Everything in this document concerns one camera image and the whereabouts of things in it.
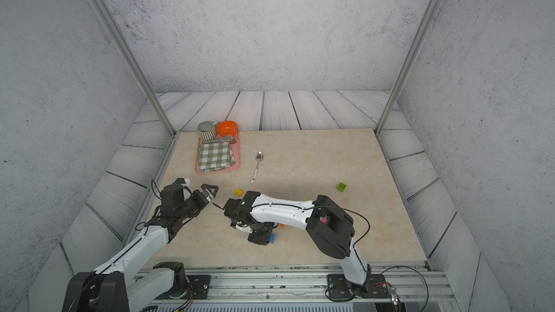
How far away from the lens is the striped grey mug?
3.80 feet

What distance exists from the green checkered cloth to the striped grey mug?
1.1 inches

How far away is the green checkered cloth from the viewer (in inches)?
42.1
